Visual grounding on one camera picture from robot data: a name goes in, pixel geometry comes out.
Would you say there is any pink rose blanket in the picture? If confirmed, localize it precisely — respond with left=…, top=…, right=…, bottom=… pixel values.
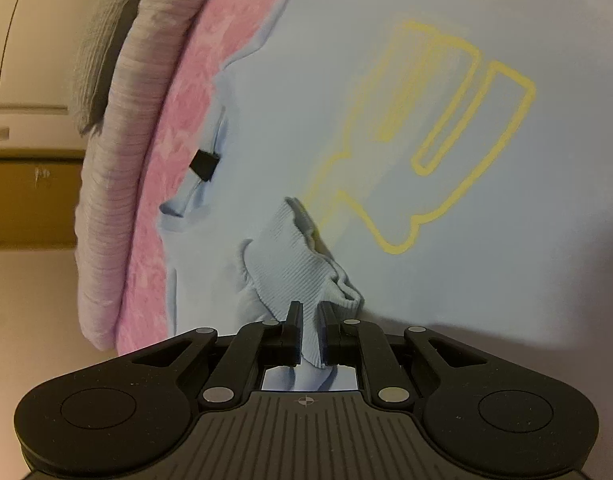
left=116, top=0, right=277, bottom=354

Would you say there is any striped lilac duvet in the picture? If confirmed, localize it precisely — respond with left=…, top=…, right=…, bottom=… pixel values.
left=75, top=0, right=206, bottom=350

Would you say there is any white wardrobe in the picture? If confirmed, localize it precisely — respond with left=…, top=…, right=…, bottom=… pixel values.
left=0, top=0, right=97, bottom=153

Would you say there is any light blue sweatshirt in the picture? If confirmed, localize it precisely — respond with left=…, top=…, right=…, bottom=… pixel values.
left=159, top=0, right=613, bottom=394

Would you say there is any brown wooden door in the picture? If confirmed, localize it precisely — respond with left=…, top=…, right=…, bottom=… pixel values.
left=0, top=148, right=84, bottom=250

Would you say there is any grey textured pillow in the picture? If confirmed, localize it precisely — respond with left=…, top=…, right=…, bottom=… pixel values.
left=68, top=0, right=140, bottom=136

